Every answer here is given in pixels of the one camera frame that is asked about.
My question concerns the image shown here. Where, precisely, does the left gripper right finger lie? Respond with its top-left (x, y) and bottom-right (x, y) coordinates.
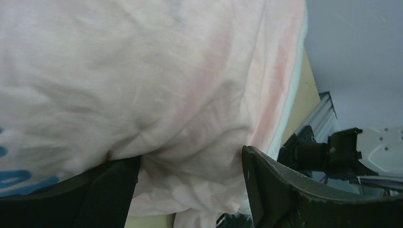
top-left (242, 146), bottom-right (403, 228)

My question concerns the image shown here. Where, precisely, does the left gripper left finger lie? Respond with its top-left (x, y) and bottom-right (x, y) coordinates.
top-left (0, 156), bottom-right (141, 228)

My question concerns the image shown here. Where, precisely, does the pink pillow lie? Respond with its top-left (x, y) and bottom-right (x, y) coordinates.
top-left (0, 0), bottom-right (307, 228)

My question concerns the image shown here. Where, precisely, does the aluminium frame rail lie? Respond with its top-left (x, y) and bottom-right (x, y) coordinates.
top-left (295, 92), bottom-right (340, 143)

